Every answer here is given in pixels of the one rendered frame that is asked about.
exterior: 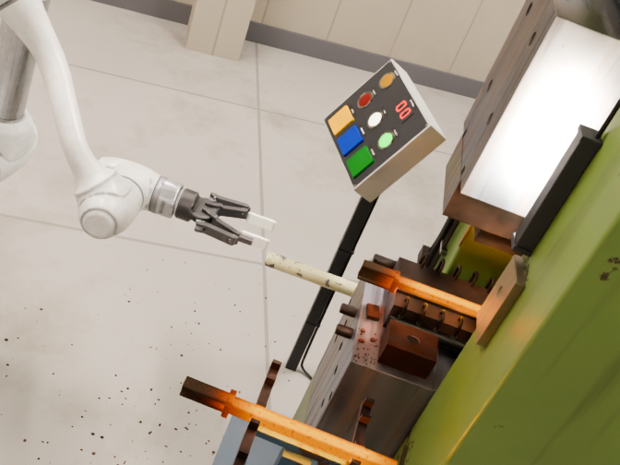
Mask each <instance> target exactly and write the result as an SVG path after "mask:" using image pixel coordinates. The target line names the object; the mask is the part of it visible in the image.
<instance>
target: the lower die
mask: <svg viewBox="0 0 620 465"><path fill-rule="evenodd" d="M393 269H394V270H395V269H396V270H398V271H400V276H402V277H404V278H407V279H410V280H414V281H417V282H420V283H421V284H424V285H427V286H430V287H432V288H435V289H438V290H439V291H442V292H447V293H449V294H452V295H455V296H457V297H459V298H462V299H465V300H467V301H470V302H473V303H475V304H479V305H483V303H484V301H485V300H486V298H487V296H488V295H489V293H488V292H487V291H488V289H485V288H483V287H481V286H478V285H475V284H474V286H473V287H471V283H470V282H467V281H465V280H461V279H457V281H454V279H455V277H453V276H450V275H448V274H446V273H443V272H441V273H440V275H438V274H437V272H438V270H435V269H432V268H428V267H426V266H424V268H421V264H418V263H415V262H413V261H410V260H408V259H406V258H403V257H399V259H398V261H397V263H396V265H395V267H394V268H393ZM387 293H388V295H387V301H386V307H385V314H384V320H383V326H382V327H384V328H386V327H387V325H386V322H387V318H388V316H389V315H390V314H392V315H393V316H399V315H400V313H401V311H402V310H403V308H404V305H405V304H406V302H404V299H405V298H406V297H407V296H409V297H410V302H409V305H408V308H407V310H406V312H405V314H404V315H403V319H406V320H409V321H411V322H413V323H416V322H417V321H418V320H419V319H420V317H421V315H422V313H423V308H422V306H423V304H425V303H427V304H428V307H427V312H426V314H425V316H424V318H423V321H422V324H421V325H422V326H424V327H427V328H430V329H435V328H436V327H437V325H438V323H439V321H440V319H441V317H442V316H441V315H440V312H441V311H442V310H446V316H445V320H444V322H443V324H442V325H441V327H440V329H439V332H441V333H444V334H447V335H449V336H452V335H453V334H454V333H455V332H456V330H457V328H458V327H459V323H460V322H459V321H458V319H459V317H460V316H463V318H464V321H463V325H462V328H461V330H460V332H459V334H458V335H457V339H460V340H464V341H467V342H468V340H469V339H470V337H471V335H472V333H473V332H474V330H475V329H476V327H475V326H476V319H477V316H476V315H474V314H471V313H468V312H466V311H463V310H460V309H458V308H456V307H453V306H450V305H448V304H443V303H440V302H438V301H436V300H433V299H430V298H428V297H425V296H422V295H420V294H418V293H415V292H411V291H408V290H405V289H403V288H401V287H397V289H396V290H395V291H394V293H392V292H388V290H387Z"/></svg>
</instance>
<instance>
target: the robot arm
mask: <svg viewBox="0 0 620 465"><path fill-rule="evenodd" d="M50 2H51V0H0V17H1V23H0V183H1V182H2V181H4V180H5V179H6V178H8V177H9V176H11V175H12V174H14V173H15V172H16V171H18V170H19V169H20V168H21V167H23V166H24V165H25V164H26V163H27V162H28V161H29V160H30V159H31V158H32V156H33V155H34V153H35V151H36V148H37V146H38V141H39V134H38V130H37V127H36V125H35V124H34V123H33V121H32V118H31V116H30V114H29V112H28V111H27V110H26V105H27V101H28V97H29V93H30V85H31V81H32V78H33V74H34V69H35V66H36V62H37V64H38V66H39V69H40V70H41V73H42V78H43V81H44V85H45V88H46V91H47V95H48V98H49V102H50V105H51V109H52V112H53V116H54V121H55V125H56V129H57V133H58V136H59V139H60V142H61V145H62V149H63V152H64V154H65V156H66V160H67V162H68V165H69V167H70V169H71V171H72V173H73V175H74V177H75V180H76V189H75V192H74V195H75V197H76V200H77V208H78V219H79V223H80V225H81V227H82V229H83V230H84V232H85V233H86V234H88V235H89V236H91V237H93V238H97V239H109V238H111V237H113V236H115V235H117V234H119V233H122V232H123V231H125V230H126V229H127V228H128V227H129V226H130V225H131V224H132V223H133V221H134V220H135V219H136V217H137V215H138V213H139V212H140V211H141V210H142V209H143V210H147V211H150V212H152V213H156V214H158V215H161V216H163V217H166V218H168V219H170V218H171V217H172V216H173V214H174V217H175V218H177V219H179V220H182V221H190V220H192V221H194V222H195V223H196V226H195V229H194V231H195V232H197V233H204V234H206V235H208V236H210V237H213V238H215V239H217V240H219V241H222V242H224V243H225V244H228V245H234V244H238V242H241V243H243V244H248V245H252V246H255V247H258V248H260V249H263V250H267V247H268V243H269V239H266V238H263V237H261V236H258V235H255V234H252V233H250V232H246V231H244V230H241V232H239V231H237V230H236V229H234V228H233V227H232V226H231V225H229V224H227V223H226V222H224V221H222V220H221V219H219V217H220V216H223V217H231V218H237V219H245V220H246V222H247V223H250V224H253V225H255V226H257V227H260V228H263V229H266V230H268V231H271V232H273V230H274V227H275V224H276V221H274V220H271V219H268V218H265V217H263V216H261V215H259V214H256V213H254V212H252V211H250V210H251V208H250V207H249V205H248V204H246V203H243V202H240V201H237V200H233V199H230V198H227V197H222V196H219V195H217V194H216V193H214V192H211V193H210V196H209V197H208V198H206V197H200V196H199V193H198V192H196V191H194V190H191V189H188V188H185V189H184V185H183V184H182V183H180V182H177V181H174V180H172V179H170V178H167V177H166V176H162V175H159V174H157V173H155V172H154V171H153V170H151V169H150V168H148V167H146V166H144V165H141V164H139V163H136V162H133V161H129V160H125V159H121V158H115V157H102V158H100V159H98V160H97V159H96V158H95V156H94V155H93V153H92V151H91V149H90V147H89V144H88V141H87V139H86V136H85V132H84V128H83V124H82V121H81V116H80V112H79V108H78V101H77V96H76V93H75V89H74V84H73V80H72V77H71V73H70V70H69V66H68V63H67V61H66V57H65V54H64V52H63V49H62V47H61V44H60V42H59V41H58V39H57V36H56V34H55V32H54V29H53V26H52V24H51V22H50V19H49V18H48V16H47V14H48V10H49V5H50ZM242 213H243V214H242ZM229 239H230V240H229Z"/></svg>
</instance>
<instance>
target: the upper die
mask: <svg viewBox="0 0 620 465"><path fill-rule="evenodd" d="M463 138H464V136H463V134H462V136H461V138H460V140H459V142H458V144H457V146H456V147H455V149H454V151H453V153H452V155H451V157H450V159H449V161H448V163H447V166H446V176H445V188H444V200H443V211H442V215H444V216H447V217H449V218H451V219H454V220H457V221H461V222H464V223H466V224H469V225H471V226H473V227H476V228H479V229H482V230H484V231H487V232H489V233H493V234H496V235H498V236H501V237H504V238H506V239H508V240H511V235H512V233H515V232H516V231H517V230H518V228H519V226H520V224H521V223H522V222H523V220H524V219H525V217H523V216H520V215H518V214H516V213H513V212H510V211H508V210H505V209H501V208H499V207H496V206H494V205H491V204H488V203H486V202H483V201H481V200H479V199H476V198H473V197H469V196H466V195H464V194H461V193H460V185H461V176H462V173H461V165H462V147H463Z"/></svg>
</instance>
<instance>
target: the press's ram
mask: <svg viewBox="0 0 620 465"><path fill-rule="evenodd" d="M619 99H620V0H526V1H525V3H524V5H523V7H522V8H521V10H520V12H519V15H518V17H517V19H516V21H515V23H514V25H513V27H512V29H511V31H510V32H509V34H508V36H507V39H506V41H505V42H504V44H503V46H502V48H501V50H500V52H499V54H498V56H497V57H496V59H495V62H494V64H493V66H492V68H491V70H490V72H489V74H488V76H487V78H486V80H485V81H484V83H483V86H482V88H481V90H480V92H479V93H478V95H477V97H476V99H475V101H474V103H473V105H472V107H471V109H470V111H469V113H468V115H467V117H466V119H465V121H464V127H463V136H464V138H463V147H462V165H461V173H462V176H461V185H460V193H461V194H464V195H466V196H469V197H473V198H476V199H479V200H481V201H483V202H486V203H488V204H491V205H494V206H496V207H499V208H501V209H505V210H508V211H510V212H513V213H516V214H518V215H520V216H523V217H526V215H527V214H528V212H529V210H530V209H531V207H532V205H533V203H534V202H535V200H536V199H537V197H538V195H539V194H540V193H541V191H542V190H543V188H544V186H545V184H546V183H547V181H548V179H549V178H550V176H551V175H552V173H553V171H554V169H555V167H556V166H557V164H558V163H559V162H560V160H561V159H562V157H563V155H564V154H565V152H566V150H567V148H568V147H569V145H570V143H571V142H572V140H573V139H574V137H575V135H576V134H577V132H578V126H579V125H580V124H583V125H586V126H588V127H591V128H594V129H596V130H600V128H601V126H602V124H603V123H604V121H605V120H606V118H607V117H608V115H609V113H610V112H611V110H612V109H613V108H614V106H615V105H616V103H617V102H618V100H619Z"/></svg>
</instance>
